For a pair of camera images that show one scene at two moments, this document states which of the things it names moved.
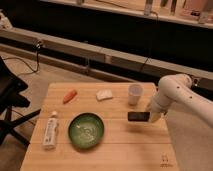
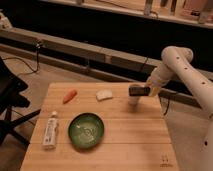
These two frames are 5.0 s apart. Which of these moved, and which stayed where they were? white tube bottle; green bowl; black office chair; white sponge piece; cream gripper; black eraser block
Moved: cream gripper; black eraser block
Stayed: green bowl; white tube bottle; white sponge piece; black office chair
